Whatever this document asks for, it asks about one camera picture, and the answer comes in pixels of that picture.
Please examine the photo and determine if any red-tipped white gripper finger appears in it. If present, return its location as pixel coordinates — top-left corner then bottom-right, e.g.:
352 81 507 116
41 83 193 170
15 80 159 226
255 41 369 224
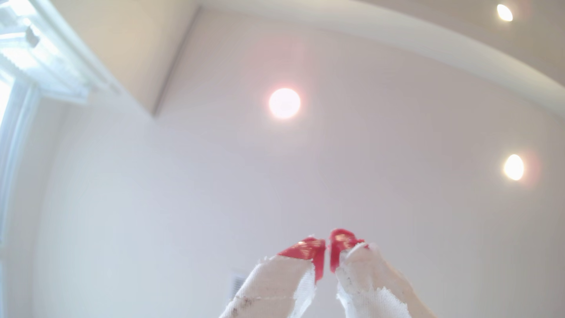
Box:
218 237 326 318
329 228 438 318

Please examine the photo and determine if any white window with blind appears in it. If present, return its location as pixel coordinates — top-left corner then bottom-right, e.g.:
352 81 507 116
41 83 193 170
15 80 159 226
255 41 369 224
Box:
0 0 122 266

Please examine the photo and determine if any wall air vent grille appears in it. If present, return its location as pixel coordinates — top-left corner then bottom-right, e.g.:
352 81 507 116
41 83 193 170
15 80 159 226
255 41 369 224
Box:
230 271 249 301

